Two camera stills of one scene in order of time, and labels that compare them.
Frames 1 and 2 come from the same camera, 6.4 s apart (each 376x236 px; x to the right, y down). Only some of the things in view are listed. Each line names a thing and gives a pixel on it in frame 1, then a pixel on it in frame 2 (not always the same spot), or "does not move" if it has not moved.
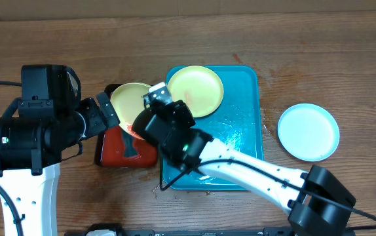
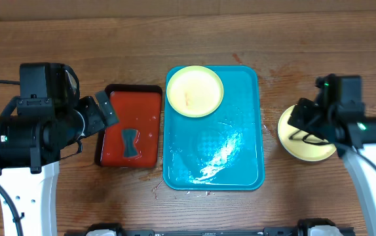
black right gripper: x=167 y=107 -> x=304 y=115
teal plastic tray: x=238 y=122 does not move
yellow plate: x=128 y=99 -> x=300 y=145
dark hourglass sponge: x=130 y=149 does not move
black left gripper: x=97 y=124 does not move
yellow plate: x=199 y=88 does not move
